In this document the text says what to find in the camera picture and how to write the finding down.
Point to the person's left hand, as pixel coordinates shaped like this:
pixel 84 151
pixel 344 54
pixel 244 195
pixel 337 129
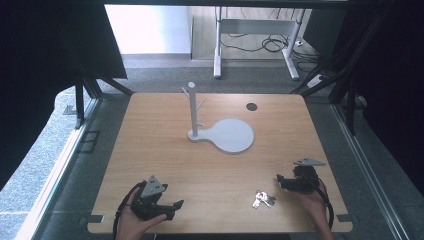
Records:
pixel 131 223

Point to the person's right hand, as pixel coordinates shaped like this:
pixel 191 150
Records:
pixel 311 206

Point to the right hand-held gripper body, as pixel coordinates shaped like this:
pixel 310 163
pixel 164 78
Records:
pixel 305 178

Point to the black round table grommet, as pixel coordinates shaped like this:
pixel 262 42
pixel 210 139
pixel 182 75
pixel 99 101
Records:
pixel 251 107

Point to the aluminium floor rail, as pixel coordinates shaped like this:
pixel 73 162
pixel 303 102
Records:
pixel 370 173
pixel 56 170

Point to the white desk frame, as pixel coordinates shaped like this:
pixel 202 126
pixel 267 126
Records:
pixel 255 26

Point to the white power strip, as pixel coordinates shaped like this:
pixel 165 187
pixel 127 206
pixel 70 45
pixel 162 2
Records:
pixel 315 81

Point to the silver bunch of keys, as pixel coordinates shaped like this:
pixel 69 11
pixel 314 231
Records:
pixel 263 199

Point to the white peg stand round base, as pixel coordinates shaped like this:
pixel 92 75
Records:
pixel 230 135

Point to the black metal frame strut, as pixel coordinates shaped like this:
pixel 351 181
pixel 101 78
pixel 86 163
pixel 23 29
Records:
pixel 80 103
pixel 350 106

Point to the black curtain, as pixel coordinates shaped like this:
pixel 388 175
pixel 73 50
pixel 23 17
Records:
pixel 40 66
pixel 393 83

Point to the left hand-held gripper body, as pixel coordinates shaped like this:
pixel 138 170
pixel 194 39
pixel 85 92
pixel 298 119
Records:
pixel 148 203

